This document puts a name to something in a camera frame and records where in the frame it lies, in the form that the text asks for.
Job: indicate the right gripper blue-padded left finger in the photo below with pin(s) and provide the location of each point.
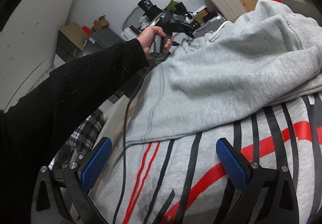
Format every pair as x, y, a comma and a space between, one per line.
48, 205

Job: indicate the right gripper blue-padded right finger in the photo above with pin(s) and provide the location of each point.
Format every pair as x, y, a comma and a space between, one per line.
267, 195

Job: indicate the grey printed hoodie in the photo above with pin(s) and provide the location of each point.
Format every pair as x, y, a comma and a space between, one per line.
255, 82

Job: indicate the black sleeved left forearm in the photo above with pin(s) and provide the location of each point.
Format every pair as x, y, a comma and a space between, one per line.
33, 130

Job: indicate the person's left hand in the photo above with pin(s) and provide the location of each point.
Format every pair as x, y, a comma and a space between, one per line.
146, 38

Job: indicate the silver aluminium suitcase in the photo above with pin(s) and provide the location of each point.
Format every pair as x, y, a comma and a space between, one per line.
209, 26

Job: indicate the open cardboard box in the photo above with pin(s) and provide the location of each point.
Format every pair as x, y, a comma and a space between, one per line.
99, 24

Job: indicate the dark grey refrigerator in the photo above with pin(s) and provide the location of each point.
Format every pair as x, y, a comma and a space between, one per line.
100, 40

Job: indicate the black white plaid garment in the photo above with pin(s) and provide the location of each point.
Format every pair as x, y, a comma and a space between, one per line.
85, 136

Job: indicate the grey storage box left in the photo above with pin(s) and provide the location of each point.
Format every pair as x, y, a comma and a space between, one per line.
113, 127

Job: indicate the grey storage box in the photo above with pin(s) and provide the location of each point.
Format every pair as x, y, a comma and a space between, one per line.
113, 127
304, 7

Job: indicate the grey storage box right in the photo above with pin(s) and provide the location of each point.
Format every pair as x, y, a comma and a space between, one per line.
304, 7

